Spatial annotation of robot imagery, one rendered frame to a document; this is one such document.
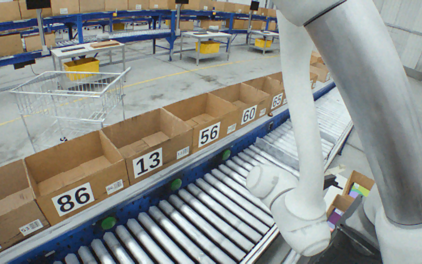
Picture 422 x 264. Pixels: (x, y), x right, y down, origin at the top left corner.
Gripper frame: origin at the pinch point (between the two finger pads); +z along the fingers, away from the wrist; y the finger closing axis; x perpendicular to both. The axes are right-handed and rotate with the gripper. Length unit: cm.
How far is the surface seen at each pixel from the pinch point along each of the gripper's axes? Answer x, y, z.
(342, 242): 15.9, 7.7, -6.2
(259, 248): -16.1, 35.3, -4.0
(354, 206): 11.9, -4.1, -4.5
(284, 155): -65, -5, 27
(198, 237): -28, 42, -29
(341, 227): 16.3, 2.2, -13.8
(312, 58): -553, -326, 420
